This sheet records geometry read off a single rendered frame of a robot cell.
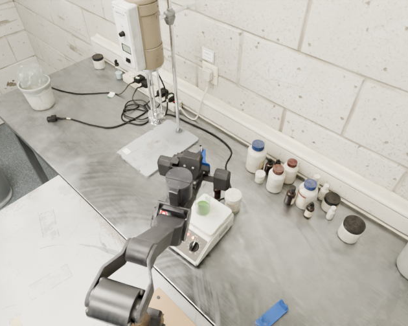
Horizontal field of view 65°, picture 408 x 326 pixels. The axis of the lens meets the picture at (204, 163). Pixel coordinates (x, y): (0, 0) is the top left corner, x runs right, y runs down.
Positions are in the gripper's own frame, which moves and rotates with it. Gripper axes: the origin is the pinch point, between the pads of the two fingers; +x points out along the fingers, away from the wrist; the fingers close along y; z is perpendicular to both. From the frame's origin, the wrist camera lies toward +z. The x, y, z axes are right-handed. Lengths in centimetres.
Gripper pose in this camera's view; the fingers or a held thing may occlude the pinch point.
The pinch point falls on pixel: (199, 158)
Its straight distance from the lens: 84.4
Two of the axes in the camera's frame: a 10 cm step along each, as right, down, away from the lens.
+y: -9.5, -2.2, 2.1
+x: 3.0, -7.1, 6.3
